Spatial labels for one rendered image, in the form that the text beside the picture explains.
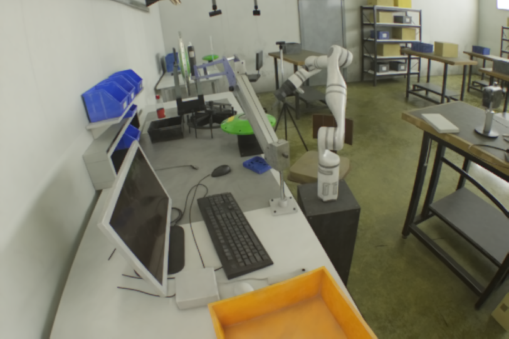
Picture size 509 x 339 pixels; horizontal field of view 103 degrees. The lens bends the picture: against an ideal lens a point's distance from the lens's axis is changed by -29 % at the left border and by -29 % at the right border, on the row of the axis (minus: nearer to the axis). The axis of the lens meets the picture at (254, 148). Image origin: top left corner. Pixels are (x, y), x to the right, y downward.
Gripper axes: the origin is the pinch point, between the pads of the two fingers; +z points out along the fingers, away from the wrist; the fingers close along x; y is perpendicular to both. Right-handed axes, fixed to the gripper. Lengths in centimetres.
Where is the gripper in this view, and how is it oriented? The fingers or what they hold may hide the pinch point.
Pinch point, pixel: (271, 108)
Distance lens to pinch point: 161.2
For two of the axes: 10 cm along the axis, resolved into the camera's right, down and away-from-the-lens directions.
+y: -6.3, -6.3, -4.6
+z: -7.4, 6.7, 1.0
